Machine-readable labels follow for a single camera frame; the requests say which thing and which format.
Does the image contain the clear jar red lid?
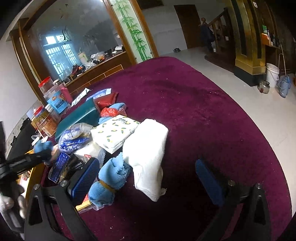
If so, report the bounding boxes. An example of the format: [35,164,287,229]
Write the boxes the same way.
[38,76,55,95]

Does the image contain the golden wooden pillar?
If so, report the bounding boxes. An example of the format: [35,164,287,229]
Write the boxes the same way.
[225,0,266,75]

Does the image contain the teal rectangular box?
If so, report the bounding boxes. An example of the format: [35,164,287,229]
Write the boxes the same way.
[55,99,100,142]

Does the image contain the jar with orange label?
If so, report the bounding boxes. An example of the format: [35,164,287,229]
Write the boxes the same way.
[32,104,61,137]

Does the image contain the white leaf-print tissue pack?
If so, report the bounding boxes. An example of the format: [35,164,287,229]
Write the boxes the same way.
[91,115,140,154]

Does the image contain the blue patterned plastic bag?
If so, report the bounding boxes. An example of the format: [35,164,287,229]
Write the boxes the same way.
[58,123,93,154]

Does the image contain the wooden framed glass partition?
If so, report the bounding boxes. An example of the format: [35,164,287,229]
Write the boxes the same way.
[9,1,159,103]

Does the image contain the blue cloth with red bag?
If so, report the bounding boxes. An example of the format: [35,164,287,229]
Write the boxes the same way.
[98,103,126,125]

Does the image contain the rolled light blue towel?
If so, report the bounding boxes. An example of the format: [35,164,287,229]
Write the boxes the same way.
[88,152,131,210]

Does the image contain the clear jar blue label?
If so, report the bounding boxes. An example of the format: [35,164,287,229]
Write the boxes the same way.
[44,85,70,114]

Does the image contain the blue white flat packet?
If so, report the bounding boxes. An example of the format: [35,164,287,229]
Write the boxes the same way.
[86,88,111,101]

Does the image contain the blue water jug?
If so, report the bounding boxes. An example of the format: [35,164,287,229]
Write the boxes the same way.
[277,75,291,98]

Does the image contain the maroon velvet tablecloth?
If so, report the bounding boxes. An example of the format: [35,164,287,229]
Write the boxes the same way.
[81,57,292,240]

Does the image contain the white plastic bucket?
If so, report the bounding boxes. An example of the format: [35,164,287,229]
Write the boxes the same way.
[266,63,280,88]

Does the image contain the dark red foil packet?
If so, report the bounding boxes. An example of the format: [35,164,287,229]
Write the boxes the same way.
[94,92,118,111]

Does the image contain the white paper card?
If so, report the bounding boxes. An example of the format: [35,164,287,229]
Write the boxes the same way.
[71,88,90,107]

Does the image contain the clear snack packet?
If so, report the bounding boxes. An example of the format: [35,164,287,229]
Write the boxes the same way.
[74,141,106,168]

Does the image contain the white towel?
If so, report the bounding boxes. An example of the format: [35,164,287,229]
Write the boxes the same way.
[122,118,169,202]

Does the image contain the bamboo painted glass panel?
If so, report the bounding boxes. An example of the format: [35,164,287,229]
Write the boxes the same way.
[110,0,153,64]

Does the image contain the pink bottle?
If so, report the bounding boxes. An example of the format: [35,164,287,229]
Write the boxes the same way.
[59,83,73,104]

